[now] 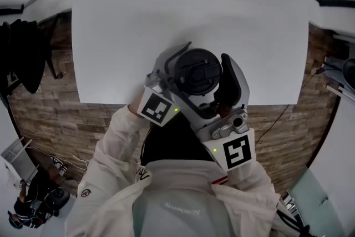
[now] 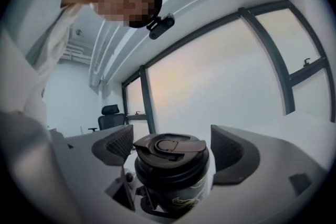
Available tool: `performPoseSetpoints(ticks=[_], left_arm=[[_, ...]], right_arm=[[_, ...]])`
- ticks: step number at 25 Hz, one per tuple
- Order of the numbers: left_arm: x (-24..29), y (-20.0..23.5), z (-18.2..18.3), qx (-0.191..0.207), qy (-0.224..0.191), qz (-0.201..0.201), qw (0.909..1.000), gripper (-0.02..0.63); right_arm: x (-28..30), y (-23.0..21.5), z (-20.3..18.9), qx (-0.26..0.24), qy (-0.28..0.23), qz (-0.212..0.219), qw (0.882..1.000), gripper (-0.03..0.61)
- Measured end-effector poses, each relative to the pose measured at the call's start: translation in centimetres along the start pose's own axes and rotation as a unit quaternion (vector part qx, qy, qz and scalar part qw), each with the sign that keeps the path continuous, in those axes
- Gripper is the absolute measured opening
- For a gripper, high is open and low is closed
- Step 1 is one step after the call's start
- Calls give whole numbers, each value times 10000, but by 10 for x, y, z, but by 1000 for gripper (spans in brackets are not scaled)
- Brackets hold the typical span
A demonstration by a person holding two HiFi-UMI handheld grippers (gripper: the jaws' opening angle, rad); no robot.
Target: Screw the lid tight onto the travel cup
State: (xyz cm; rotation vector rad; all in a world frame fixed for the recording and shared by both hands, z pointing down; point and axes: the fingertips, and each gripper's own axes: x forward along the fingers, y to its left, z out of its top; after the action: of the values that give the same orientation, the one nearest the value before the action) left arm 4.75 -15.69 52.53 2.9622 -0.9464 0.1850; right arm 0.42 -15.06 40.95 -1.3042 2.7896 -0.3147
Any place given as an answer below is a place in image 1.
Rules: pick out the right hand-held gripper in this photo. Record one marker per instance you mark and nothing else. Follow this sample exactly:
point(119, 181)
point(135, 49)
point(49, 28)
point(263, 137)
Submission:
point(238, 152)

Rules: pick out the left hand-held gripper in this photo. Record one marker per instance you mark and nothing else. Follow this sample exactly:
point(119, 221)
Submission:
point(155, 108)

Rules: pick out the black cup lid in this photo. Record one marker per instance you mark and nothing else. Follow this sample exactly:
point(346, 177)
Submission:
point(198, 72)

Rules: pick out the person's left forearm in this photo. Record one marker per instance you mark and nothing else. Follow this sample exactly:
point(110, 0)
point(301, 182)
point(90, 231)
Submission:
point(119, 141)

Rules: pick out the person's right forearm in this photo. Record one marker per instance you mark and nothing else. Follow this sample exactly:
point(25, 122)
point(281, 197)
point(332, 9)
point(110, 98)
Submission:
point(252, 183)

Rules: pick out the person's black trouser legs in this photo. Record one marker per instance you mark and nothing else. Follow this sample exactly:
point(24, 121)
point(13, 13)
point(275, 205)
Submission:
point(174, 144)

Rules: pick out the person's torso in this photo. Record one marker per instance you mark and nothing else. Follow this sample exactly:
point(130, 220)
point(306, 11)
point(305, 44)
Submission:
point(180, 202)

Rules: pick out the frosted glass panel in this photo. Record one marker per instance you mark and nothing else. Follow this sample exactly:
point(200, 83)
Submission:
point(308, 202)

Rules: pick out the black office chair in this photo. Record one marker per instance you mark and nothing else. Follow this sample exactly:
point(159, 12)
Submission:
point(25, 58)

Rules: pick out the black white sneakers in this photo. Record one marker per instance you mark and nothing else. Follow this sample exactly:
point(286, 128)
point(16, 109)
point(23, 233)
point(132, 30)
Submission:
point(58, 165)

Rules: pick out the black backpack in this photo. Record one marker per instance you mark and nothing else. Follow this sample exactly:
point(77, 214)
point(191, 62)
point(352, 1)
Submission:
point(41, 197)

